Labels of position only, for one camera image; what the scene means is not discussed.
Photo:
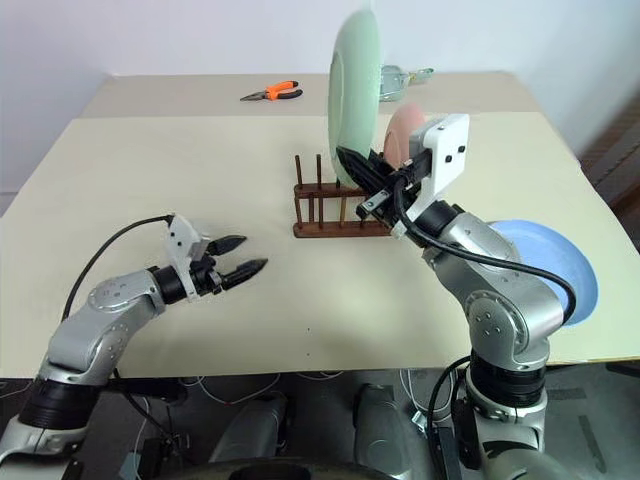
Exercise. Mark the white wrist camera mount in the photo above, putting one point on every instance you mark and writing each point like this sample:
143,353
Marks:
447,145
181,240

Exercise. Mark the blue plate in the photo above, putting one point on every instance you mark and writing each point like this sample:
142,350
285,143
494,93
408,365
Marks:
560,255

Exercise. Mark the wooden dish rack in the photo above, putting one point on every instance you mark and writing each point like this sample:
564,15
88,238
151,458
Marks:
325,231

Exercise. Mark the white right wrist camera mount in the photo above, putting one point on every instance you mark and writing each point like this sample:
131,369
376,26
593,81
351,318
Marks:
447,145

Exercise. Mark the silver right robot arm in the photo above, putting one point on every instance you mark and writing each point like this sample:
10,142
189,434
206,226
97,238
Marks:
505,310

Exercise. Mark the pink plate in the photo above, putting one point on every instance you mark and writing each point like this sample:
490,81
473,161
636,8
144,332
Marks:
402,132

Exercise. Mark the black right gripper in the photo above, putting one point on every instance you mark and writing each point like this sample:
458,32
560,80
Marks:
416,172

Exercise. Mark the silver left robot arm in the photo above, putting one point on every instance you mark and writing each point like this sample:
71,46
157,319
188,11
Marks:
95,325

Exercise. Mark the cream table cover sheet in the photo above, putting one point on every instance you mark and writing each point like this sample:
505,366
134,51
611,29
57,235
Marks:
200,175

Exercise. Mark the grey rounded housing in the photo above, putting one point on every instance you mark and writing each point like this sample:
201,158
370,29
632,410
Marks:
252,425
382,425

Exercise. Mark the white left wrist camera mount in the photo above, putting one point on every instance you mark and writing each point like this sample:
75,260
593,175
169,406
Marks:
181,240

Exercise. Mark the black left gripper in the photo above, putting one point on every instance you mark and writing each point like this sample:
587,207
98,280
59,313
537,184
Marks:
205,277

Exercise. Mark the green plate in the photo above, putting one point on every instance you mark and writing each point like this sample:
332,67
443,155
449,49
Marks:
355,90

